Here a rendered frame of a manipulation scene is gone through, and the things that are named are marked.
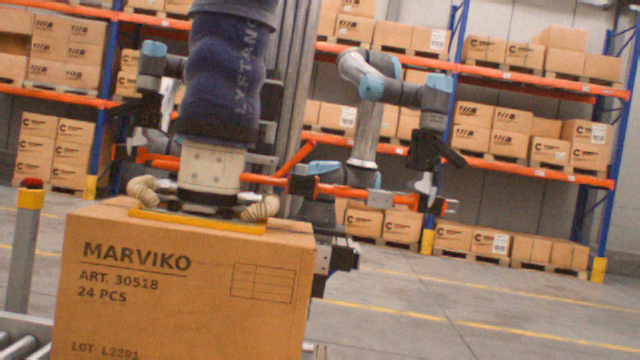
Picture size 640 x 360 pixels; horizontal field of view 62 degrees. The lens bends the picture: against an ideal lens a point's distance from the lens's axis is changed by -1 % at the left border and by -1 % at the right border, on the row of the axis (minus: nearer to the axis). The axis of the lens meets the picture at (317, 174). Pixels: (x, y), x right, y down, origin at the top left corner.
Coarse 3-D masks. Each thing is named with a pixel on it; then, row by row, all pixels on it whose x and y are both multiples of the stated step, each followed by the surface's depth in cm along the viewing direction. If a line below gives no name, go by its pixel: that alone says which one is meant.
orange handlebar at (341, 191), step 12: (144, 156) 171; (156, 156) 171; (168, 156) 171; (156, 168) 145; (168, 168) 144; (240, 180) 145; (252, 180) 145; (264, 180) 145; (276, 180) 145; (324, 192) 146; (336, 192) 146; (348, 192) 146; (360, 192) 147; (408, 204) 148
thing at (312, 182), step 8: (288, 176) 144; (296, 176) 144; (304, 176) 153; (288, 184) 144; (296, 184) 145; (304, 184) 145; (312, 184) 144; (288, 192) 144; (296, 192) 144; (304, 192) 144; (312, 192) 144
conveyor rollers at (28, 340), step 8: (0, 336) 173; (8, 336) 176; (32, 336) 176; (0, 344) 171; (16, 344) 168; (24, 344) 171; (32, 344) 174; (48, 344) 172; (0, 352) 161; (8, 352) 163; (16, 352) 165; (24, 352) 170; (40, 352) 166; (48, 352) 168
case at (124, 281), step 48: (96, 240) 127; (144, 240) 128; (192, 240) 128; (240, 240) 129; (288, 240) 134; (96, 288) 128; (144, 288) 129; (192, 288) 129; (240, 288) 130; (288, 288) 130; (96, 336) 129; (144, 336) 129; (192, 336) 130; (240, 336) 130; (288, 336) 131
